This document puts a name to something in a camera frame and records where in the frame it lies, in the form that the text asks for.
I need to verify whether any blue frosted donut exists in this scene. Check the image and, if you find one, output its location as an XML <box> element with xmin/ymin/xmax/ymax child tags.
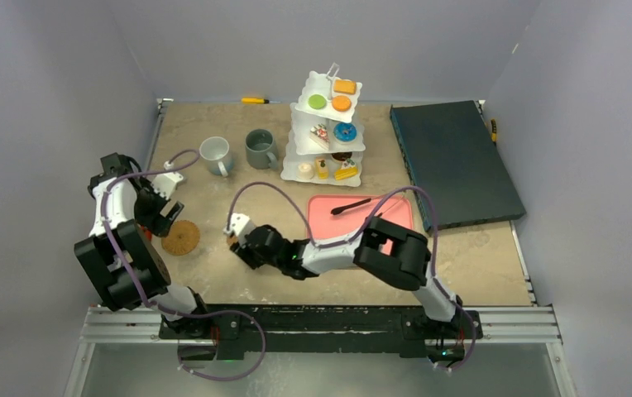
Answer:
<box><xmin>333</xmin><ymin>122</ymin><xmax>358</xmax><ymax>144</ymax></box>

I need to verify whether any black spoon on tray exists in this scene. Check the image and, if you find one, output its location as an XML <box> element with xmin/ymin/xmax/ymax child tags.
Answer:
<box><xmin>330</xmin><ymin>198</ymin><xmax>372</xmax><ymax>215</ymax></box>

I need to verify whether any pink serving tray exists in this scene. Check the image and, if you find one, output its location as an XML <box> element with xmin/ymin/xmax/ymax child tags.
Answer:
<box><xmin>307</xmin><ymin>194</ymin><xmax>414</xmax><ymax>240</ymax></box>

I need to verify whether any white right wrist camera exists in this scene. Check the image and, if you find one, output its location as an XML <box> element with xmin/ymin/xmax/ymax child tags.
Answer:
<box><xmin>223</xmin><ymin>213</ymin><xmax>256</xmax><ymax>241</ymax></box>

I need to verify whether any white triangular fruit cake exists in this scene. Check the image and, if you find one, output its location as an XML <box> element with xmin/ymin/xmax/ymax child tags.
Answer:
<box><xmin>309</xmin><ymin>123</ymin><xmax>330</xmax><ymax>151</ymax></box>

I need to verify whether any yellow handled screwdriver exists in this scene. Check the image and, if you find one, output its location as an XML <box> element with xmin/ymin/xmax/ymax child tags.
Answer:
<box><xmin>241</xmin><ymin>97</ymin><xmax>280</xmax><ymax>105</ymax></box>

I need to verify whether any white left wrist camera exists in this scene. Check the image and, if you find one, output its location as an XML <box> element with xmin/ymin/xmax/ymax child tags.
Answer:
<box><xmin>151</xmin><ymin>161</ymin><xmax>186</xmax><ymax>200</ymax></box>

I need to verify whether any orange round cookie bottom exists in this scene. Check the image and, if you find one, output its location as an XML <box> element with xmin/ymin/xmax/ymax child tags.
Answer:
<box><xmin>331</xmin><ymin>95</ymin><xmax>352</xmax><ymax>112</ymax></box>

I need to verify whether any chocolate sprinkle donut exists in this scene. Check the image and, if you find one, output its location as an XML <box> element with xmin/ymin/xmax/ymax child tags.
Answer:
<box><xmin>331</xmin><ymin>152</ymin><xmax>352</xmax><ymax>162</ymax></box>

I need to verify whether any green round macaron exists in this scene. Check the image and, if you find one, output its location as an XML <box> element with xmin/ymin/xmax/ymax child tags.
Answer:
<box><xmin>307</xmin><ymin>93</ymin><xmax>328</xmax><ymax>110</ymax></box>

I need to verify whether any grey mug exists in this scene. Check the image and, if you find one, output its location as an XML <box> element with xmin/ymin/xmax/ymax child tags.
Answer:
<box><xmin>245</xmin><ymin>129</ymin><xmax>279</xmax><ymax>170</ymax></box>

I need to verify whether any white three-tier cake stand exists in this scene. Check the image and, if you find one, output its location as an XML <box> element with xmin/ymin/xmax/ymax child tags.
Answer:
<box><xmin>280</xmin><ymin>63</ymin><xmax>366</xmax><ymax>187</ymax></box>

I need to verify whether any yellow black tool right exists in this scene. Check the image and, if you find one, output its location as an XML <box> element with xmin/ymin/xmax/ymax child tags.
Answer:
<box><xmin>490</xmin><ymin>119</ymin><xmax>498</xmax><ymax>145</ymax></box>

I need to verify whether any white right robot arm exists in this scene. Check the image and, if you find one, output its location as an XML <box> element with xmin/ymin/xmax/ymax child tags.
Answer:
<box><xmin>224</xmin><ymin>213</ymin><xmax>476</xmax><ymax>337</ymax></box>

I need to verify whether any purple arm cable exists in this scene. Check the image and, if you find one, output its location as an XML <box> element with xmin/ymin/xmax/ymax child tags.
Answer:
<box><xmin>99</xmin><ymin>149</ymin><xmax>268</xmax><ymax>384</ymax></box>
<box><xmin>227</xmin><ymin>181</ymin><xmax>479</xmax><ymax>374</ymax></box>

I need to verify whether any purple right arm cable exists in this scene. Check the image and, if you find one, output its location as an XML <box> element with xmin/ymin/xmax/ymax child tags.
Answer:
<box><xmin>227</xmin><ymin>181</ymin><xmax>479</xmax><ymax>374</ymax></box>

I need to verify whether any white round cake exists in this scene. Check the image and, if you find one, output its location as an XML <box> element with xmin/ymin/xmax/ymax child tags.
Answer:
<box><xmin>297</xmin><ymin>162</ymin><xmax>315</xmax><ymax>181</ymax></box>

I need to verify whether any white small cup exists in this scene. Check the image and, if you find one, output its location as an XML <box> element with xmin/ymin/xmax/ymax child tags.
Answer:
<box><xmin>199</xmin><ymin>136</ymin><xmax>234</xmax><ymax>177</ymax></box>

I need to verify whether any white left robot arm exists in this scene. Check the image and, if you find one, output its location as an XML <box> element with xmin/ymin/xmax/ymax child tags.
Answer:
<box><xmin>74</xmin><ymin>153</ymin><xmax>212</xmax><ymax>338</ymax></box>

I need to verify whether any orange rectangular biscuit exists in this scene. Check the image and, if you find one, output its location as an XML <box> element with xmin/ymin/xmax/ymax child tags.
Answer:
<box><xmin>333</xmin><ymin>79</ymin><xmax>357</xmax><ymax>95</ymax></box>

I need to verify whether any red handled adjustable wrench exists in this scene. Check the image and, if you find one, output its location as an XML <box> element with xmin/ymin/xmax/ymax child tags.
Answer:
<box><xmin>141</xmin><ymin>227</ymin><xmax>153</xmax><ymax>242</ymax></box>

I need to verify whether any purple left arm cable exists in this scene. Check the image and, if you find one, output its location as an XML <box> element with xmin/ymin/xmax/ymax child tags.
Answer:
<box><xmin>99</xmin><ymin>149</ymin><xmax>268</xmax><ymax>384</ymax></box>

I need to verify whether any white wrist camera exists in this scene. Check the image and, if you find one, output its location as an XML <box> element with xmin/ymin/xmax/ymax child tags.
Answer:
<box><xmin>151</xmin><ymin>161</ymin><xmax>186</xmax><ymax>200</ymax></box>
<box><xmin>223</xmin><ymin>213</ymin><xmax>256</xmax><ymax>241</ymax></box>

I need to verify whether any yellow triangular sprinkle cake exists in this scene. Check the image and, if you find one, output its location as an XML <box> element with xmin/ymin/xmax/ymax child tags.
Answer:
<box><xmin>333</xmin><ymin>158</ymin><xmax>359</xmax><ymax>180</ymax></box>

